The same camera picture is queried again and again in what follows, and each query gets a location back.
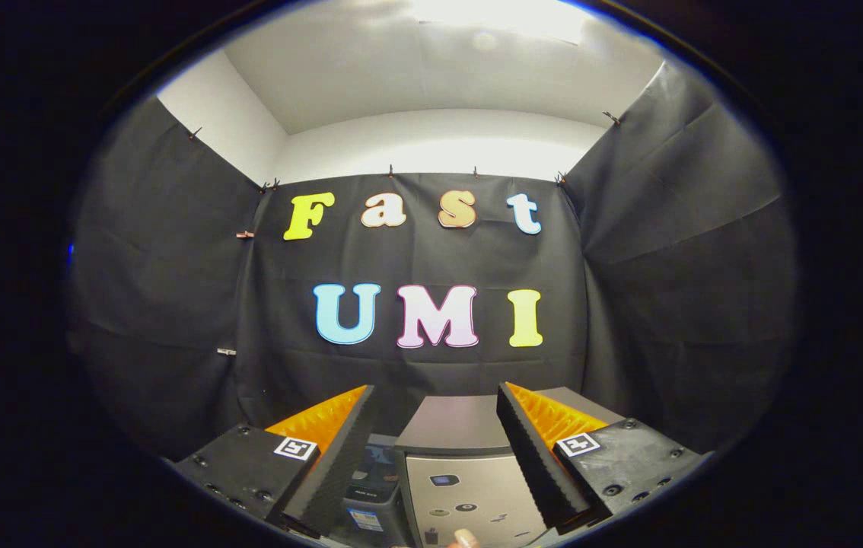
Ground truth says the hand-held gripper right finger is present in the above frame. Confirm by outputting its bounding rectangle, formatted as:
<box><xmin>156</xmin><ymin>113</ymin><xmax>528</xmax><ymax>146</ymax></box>
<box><xmin>496</xmin><ymin>381</ymin><xmax>706</xmax><ymax>534</ymax></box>

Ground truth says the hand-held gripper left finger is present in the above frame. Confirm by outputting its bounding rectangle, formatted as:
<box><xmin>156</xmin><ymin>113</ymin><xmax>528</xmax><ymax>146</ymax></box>
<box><xmin>165</xmin><ymin>384</ymin><xmax>377</xmax><ymax>540</ymax></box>

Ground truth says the black backdrop cloth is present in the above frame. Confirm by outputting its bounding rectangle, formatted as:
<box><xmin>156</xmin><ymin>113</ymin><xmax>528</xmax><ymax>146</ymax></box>
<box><xmin>66</xmin><ymin>61</ymin><xmax>798</xmax><ymax>461</ymax></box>

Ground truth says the ceiling light panel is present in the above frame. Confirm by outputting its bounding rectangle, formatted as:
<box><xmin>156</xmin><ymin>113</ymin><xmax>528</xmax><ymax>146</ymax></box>
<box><xmin>409</xmin><ymin>0</ymin><xmax>588</xmax><ymax>45</ymax></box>

